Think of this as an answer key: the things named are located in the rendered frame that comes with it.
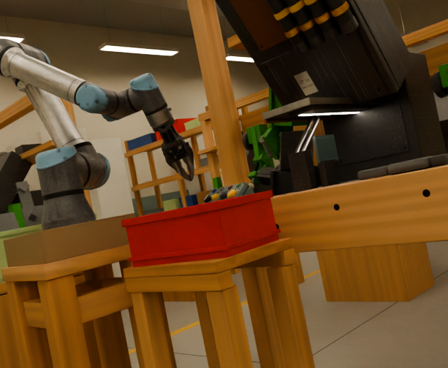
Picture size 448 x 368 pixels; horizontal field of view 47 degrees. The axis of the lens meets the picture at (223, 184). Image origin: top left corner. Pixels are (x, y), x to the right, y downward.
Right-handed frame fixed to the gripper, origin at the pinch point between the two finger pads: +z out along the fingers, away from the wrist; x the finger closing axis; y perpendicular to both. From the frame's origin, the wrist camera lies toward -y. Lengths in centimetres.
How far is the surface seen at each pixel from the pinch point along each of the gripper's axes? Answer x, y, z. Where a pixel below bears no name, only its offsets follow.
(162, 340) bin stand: -20, 50, 19
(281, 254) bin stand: 15, 53, 9
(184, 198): -66, -574, 218
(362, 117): 56, 10, 3
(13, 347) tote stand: -77, 6, 27
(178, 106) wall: -27, -931, 154
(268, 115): 28.2, 23.7, -14.1
